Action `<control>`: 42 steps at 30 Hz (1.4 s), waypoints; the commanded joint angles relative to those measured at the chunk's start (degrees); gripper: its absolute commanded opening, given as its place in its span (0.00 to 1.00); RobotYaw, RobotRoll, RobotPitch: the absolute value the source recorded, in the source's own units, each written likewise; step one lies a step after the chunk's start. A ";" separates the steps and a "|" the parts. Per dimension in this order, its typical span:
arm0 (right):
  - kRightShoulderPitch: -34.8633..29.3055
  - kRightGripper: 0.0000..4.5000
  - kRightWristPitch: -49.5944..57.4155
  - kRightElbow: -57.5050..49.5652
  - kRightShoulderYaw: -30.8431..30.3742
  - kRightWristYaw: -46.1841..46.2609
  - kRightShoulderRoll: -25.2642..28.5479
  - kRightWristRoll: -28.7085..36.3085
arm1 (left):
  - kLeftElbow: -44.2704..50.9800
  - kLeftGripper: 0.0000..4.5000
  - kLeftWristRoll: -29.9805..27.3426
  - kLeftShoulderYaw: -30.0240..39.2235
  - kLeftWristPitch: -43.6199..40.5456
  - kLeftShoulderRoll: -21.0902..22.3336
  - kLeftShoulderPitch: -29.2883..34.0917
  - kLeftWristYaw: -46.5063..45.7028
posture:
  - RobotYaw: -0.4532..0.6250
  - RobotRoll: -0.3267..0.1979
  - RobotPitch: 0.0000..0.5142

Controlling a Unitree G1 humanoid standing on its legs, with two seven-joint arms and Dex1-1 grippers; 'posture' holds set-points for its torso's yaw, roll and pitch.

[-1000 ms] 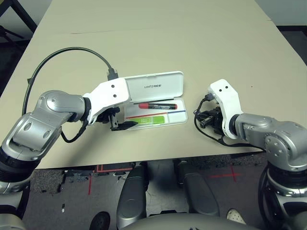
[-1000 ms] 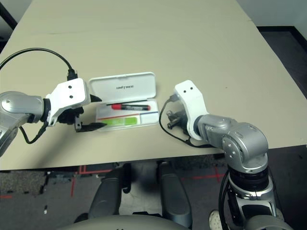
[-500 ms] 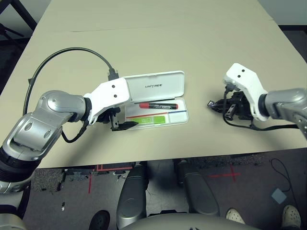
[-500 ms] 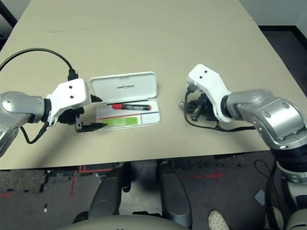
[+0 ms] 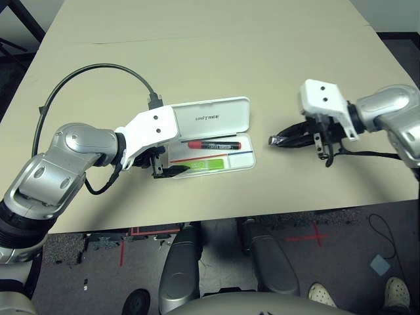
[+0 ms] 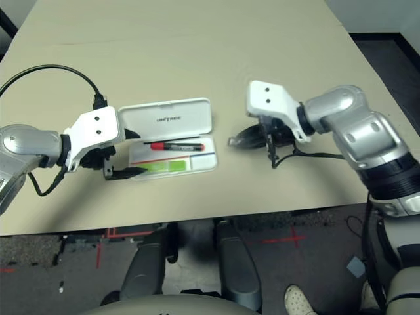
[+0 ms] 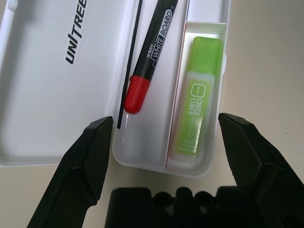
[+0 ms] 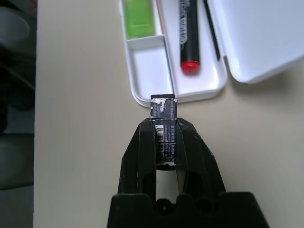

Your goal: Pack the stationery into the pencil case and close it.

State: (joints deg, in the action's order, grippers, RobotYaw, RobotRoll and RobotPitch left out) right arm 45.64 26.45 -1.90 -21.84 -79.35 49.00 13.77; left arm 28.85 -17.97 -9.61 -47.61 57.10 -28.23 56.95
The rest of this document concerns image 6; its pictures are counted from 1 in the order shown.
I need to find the white plastic pencil case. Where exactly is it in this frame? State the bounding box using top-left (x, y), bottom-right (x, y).
top-left (117, 97), bottom-right (219, 181)

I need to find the green white eraser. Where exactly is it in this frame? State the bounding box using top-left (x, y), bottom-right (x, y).
top-left (140, 159), bottom-right (188, 173)

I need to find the dark grey robot left leg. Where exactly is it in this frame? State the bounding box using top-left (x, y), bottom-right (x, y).
top-left (119, 222), bottom-right (180, 301)

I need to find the red black marker pen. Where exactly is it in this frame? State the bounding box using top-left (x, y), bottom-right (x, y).
top-left (150, 142), bottom-right (205, 152)

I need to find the dark grey robot right leg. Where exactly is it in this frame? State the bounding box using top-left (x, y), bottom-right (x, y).
top-left (213, 219), bottom-right (263, 311)

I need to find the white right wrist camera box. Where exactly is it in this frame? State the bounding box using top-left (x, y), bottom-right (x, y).
top-left (246, 80), bottom-right (312, 144)

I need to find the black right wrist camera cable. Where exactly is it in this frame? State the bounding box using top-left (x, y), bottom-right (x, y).
top-left (272, 149), bottom-right (388, 309)

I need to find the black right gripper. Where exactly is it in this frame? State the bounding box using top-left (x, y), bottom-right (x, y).
top-left (231, 116), bottom-right (298, 168)

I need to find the beige robot torso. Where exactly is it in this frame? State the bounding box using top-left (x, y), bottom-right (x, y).
top-left (78, 297), bottom-right (253, 315)

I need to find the white perforated shoe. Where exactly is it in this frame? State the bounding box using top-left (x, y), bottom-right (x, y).
top-left (283, 284), bottom-right (318, 315)

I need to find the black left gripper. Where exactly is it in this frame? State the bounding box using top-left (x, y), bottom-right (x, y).
top-left (80, 129), bottom-right (148, 180)

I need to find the dark grey robot leg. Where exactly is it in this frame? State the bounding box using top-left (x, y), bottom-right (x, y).
top-left (213, 219), bottom-right (263, 311)
top-left (119, 222), bottom-right (180, 301)

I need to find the black metal furniture frame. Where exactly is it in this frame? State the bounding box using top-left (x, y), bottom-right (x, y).
top-left (0, 8), bottom-right (19, 43)

